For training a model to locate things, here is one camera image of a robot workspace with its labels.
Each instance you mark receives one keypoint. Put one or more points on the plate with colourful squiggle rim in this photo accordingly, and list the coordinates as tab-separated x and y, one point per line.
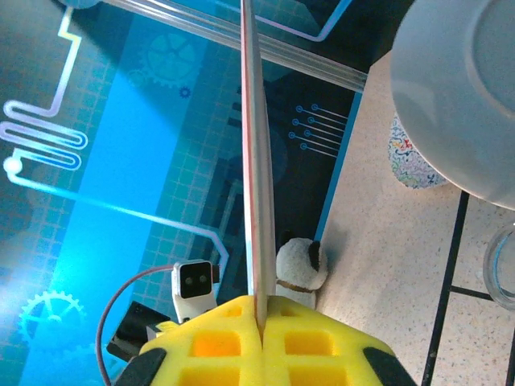
406	161

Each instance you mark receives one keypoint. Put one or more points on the white plate with grey rings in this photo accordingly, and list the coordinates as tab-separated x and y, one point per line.
462	100

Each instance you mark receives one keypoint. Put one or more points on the pinkish plate with red rim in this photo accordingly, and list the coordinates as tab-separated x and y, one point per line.
257	161

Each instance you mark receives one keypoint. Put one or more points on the aluminium frame post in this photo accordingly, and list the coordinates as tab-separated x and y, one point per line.
306	56

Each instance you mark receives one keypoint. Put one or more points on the clear drinking glass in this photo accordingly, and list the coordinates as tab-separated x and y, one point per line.
499	277

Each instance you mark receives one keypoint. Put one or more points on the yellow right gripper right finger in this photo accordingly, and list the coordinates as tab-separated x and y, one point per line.
310	346

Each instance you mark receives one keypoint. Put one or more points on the white plush cat toy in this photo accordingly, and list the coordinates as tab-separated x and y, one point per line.
297	261

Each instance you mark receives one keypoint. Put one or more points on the blue table edge strip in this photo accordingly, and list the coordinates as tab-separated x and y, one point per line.
338	169

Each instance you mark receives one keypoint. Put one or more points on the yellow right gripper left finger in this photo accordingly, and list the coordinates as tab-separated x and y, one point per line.
217	346

